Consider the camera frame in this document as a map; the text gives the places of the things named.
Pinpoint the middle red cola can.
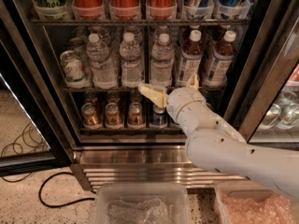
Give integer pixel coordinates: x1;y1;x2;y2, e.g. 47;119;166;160
110;0;140;20

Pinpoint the middle wire shelf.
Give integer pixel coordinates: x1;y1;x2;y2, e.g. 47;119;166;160
63;87;225;92

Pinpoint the wire shelf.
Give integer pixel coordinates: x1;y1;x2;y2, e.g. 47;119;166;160
63;87;225;92
31;19;249;26

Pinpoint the top wire shelf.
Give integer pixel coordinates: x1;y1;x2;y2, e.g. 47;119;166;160
31;19;249;26

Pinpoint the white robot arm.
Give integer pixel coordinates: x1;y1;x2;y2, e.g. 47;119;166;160
138;83;299;201

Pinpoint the stainless steel fridge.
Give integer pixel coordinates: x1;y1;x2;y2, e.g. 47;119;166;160
0;0;299;190

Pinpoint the blue can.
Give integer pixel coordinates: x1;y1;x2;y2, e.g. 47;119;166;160
149;105;167;128
182;0;214;21
213;0;250;20

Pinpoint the gold can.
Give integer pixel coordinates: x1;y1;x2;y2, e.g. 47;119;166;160
127;102;145;129
81;103;102;130
105;103;123;129

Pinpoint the clear bin pink wrap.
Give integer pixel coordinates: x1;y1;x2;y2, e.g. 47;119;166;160
214;181;299;224

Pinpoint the blue label tea bottle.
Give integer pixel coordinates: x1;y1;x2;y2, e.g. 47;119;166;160
203;30;236;88
176;30;203;86

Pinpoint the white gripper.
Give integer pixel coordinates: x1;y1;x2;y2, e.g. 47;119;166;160
138;73;206;117

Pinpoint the middle gold can front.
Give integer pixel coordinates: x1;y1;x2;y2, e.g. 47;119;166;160
105;103;123;129

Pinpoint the open fridge glass door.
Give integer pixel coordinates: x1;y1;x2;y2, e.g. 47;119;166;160
0;19;70;180

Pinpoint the right clear water bottle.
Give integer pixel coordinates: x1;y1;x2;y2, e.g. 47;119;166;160
149;34;175;87

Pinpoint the left gold can front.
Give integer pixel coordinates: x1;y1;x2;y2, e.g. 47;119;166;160
81;103;102;130

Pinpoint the clear water bottle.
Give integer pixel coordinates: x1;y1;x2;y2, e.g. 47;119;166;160
120;33;144;88
149;34;175;87
87;34;118;89

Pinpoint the middle clear water bottle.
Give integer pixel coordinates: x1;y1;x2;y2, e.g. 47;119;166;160
120;33;144;88

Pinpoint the right gold can front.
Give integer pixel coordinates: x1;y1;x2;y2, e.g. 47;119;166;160
127;102;145;129

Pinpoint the left clear water bottle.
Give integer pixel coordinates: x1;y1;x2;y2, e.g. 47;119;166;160
87;34;118;89

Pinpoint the left blue top can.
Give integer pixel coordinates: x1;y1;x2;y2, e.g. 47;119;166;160
182;0;214;21

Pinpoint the black power cable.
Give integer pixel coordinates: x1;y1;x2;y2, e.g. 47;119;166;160
37;172;97;209

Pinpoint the right blue top can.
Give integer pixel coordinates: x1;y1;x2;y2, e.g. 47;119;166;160
213;0;250;20

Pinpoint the left blue can front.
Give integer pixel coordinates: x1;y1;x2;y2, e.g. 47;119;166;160
149;105;167;128

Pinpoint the clear bin with bubble wrap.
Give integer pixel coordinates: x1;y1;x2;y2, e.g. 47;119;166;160
91;182;191;224

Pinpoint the green white can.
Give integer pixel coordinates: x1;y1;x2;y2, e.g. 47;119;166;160
60;50;90;89

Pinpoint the right red cola can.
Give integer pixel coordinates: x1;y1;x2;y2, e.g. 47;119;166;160
147;0;175;20

